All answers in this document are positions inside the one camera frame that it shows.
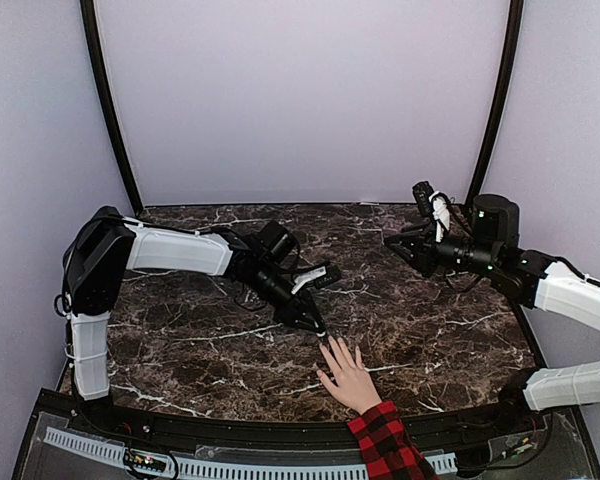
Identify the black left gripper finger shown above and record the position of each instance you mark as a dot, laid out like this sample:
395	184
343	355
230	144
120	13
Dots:
309	308
310	325

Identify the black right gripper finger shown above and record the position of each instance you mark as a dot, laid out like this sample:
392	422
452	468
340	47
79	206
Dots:
405	251
411	237

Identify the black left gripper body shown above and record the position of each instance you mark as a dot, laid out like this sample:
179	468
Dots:
284	313

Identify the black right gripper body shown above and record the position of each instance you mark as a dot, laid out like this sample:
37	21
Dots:
428	261

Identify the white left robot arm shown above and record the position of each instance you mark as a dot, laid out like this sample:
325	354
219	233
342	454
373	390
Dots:
110	245

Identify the red plaid sleeve forearm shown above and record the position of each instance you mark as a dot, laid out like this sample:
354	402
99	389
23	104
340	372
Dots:
385	447

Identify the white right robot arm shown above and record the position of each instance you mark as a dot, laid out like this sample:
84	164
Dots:
489	248

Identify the person's bare hand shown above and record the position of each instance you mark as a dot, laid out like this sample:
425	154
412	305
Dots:
347	381

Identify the small green circuit board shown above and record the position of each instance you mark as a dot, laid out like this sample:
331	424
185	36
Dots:
148	464

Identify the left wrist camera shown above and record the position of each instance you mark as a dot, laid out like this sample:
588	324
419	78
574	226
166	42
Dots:
318	278

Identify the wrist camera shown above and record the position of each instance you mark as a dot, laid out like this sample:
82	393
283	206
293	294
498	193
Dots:
432	204
318	278

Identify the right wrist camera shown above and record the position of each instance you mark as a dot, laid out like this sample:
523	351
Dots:
432	204

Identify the grey slotted cable duct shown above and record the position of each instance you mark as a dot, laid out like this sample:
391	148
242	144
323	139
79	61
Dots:
222	462

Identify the black right frame post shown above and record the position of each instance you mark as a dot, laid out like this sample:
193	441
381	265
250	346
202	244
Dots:
501	89

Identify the black frame post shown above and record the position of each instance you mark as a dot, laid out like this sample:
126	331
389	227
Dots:
501	89
108	109

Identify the black left frame post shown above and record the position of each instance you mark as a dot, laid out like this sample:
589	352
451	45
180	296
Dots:
108	109

